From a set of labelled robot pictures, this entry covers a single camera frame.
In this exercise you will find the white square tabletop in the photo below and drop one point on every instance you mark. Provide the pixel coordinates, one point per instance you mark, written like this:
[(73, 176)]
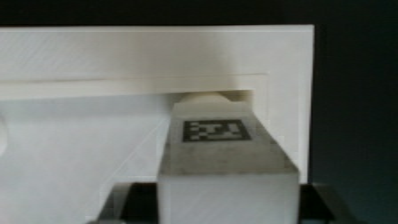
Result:
[(91, 82)]

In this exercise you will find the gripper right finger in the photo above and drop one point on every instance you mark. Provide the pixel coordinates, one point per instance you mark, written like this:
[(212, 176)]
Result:
[(322, 207)]

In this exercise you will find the white table leg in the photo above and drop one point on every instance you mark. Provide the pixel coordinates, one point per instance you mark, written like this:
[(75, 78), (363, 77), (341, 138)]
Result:
[(228, 178)]

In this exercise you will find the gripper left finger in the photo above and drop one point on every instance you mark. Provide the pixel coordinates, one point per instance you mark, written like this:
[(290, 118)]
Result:
[(130, 205)]

